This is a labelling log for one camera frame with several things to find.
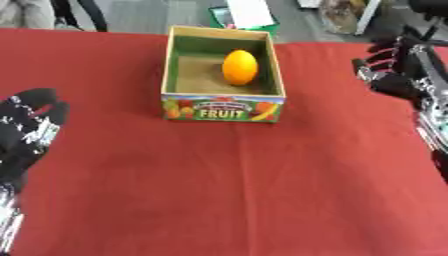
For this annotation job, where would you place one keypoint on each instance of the orange toy fruit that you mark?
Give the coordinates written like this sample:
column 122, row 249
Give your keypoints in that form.
column 240, row 67

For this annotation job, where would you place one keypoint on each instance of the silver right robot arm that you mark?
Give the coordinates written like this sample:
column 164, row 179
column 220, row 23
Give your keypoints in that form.
column 434, row 120

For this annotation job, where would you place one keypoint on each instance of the cardboard box with green inside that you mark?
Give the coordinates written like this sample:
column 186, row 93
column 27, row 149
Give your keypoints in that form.
column 222, row 75

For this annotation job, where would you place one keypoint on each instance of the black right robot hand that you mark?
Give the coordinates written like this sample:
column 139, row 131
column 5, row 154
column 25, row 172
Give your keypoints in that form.
column 396, row 80

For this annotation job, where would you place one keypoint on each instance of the black tripod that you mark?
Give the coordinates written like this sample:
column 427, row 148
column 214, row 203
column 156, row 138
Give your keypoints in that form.
column 429, row 16

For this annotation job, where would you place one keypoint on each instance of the green box with white sheet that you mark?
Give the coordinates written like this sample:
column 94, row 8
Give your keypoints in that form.
column 245, row 18

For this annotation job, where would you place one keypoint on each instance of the brown bag with white frame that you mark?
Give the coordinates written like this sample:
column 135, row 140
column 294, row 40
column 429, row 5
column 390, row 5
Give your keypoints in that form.
column 347, row 15

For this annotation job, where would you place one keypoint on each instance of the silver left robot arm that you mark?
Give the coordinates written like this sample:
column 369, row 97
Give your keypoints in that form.
column 8, row 220

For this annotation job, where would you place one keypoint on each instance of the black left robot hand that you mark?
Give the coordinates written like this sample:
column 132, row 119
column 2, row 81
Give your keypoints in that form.
column 26, row 133

